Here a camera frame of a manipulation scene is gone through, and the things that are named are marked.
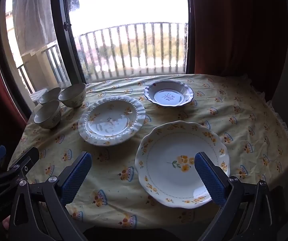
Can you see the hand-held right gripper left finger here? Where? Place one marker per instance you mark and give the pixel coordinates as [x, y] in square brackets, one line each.
[75, 178]

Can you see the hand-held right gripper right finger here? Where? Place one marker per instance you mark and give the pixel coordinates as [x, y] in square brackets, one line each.
[209, 180]

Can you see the large yellow floral plate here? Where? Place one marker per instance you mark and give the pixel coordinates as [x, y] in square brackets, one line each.
[169, 150]

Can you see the cream bowl teal patterned print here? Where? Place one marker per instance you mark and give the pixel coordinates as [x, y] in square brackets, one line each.
[47, 116]

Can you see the ribbed white floral plate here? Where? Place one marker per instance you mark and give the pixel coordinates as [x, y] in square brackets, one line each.
[108, 120]

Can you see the cream bowl dark rim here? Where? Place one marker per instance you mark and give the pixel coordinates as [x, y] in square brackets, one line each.
[49, 95]

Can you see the cream bowl leaf sprig print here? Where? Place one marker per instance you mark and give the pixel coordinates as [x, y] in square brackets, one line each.
[73, 96]

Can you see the blue rimmed scalloped plate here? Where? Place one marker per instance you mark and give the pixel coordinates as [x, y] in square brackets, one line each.
[167, 95]

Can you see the person's left hand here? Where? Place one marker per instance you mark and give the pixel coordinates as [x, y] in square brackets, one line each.
[5, 223]

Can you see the yellow printed tablecloth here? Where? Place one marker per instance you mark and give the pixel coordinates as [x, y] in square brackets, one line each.
[246, 130]

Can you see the white sheer curtain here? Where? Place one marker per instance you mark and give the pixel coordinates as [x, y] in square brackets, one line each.
[33, 17]

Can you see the balcony railing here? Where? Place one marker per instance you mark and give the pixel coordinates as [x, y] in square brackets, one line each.
[133, 25]

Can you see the black window frame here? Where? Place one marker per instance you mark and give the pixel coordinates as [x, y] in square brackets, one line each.
[63, 42]

